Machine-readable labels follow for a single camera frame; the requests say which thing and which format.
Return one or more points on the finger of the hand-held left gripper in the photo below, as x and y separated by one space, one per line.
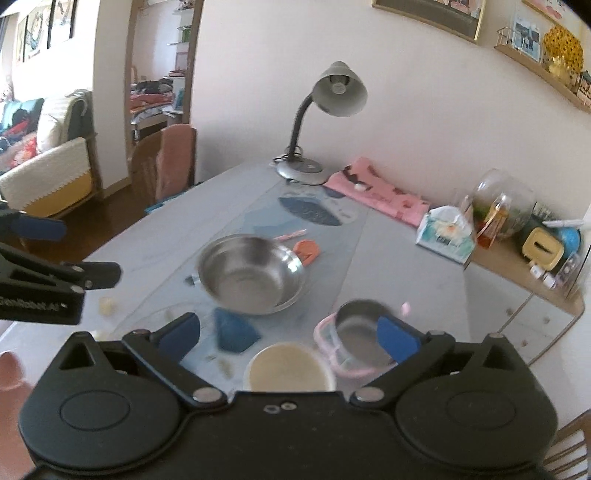
92 274
39 228

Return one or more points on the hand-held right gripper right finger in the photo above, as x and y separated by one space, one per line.
398 339

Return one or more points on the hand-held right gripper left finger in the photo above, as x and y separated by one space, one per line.
178 339

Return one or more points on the small steel bowl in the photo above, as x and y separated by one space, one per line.
358 332

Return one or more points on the pink plastic container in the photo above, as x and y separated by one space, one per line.
325 344

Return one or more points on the pink bear-shaped plate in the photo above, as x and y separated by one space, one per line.
9 374

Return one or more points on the large steel bowl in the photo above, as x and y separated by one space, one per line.
249 277

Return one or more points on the cream bowl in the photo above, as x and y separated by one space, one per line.
286 369

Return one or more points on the translucent yellow piece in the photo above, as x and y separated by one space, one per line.
107 306

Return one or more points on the sofa with cream cover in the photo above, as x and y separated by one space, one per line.
51 157

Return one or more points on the striped blue bag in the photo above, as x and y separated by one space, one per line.
154 207

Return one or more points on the tissue box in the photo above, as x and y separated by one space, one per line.
443 240

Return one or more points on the wooden chair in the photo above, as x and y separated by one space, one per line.
143 170
570 452

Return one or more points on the orange plastic piece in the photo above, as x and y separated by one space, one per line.
307 251

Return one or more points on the white drawer cabinet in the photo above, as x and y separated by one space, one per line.
517 295

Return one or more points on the blue printed table mat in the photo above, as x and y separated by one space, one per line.
323 217

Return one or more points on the pink towel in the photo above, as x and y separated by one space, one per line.
175 157

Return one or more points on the pink cloth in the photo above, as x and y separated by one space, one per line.
378 191

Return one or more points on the pink tube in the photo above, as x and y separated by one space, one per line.
290 235

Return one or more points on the amber bottle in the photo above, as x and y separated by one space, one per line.
494 221

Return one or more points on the cluttered bed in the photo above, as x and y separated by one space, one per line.
150 99

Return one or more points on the yellow tissue holder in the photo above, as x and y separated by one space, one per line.
542 249

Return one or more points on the round glass jar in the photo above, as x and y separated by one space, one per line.
508 194

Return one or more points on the blue globe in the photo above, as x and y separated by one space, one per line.
570 240

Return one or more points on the white shelf unit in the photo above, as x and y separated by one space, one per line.
182 60

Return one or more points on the grey desk lamp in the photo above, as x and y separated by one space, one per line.
341 90

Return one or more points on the miniature house model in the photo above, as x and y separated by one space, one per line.
584 85

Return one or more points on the blue photo stand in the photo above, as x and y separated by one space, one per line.
526 39

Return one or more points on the gold framed picture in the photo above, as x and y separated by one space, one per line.
434 14

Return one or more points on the yellow pineapple ornament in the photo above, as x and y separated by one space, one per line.
562 48

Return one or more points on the dark framed wall pictures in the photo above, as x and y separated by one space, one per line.
46 27

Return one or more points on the wooden wall shelf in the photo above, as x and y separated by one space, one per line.
540 69

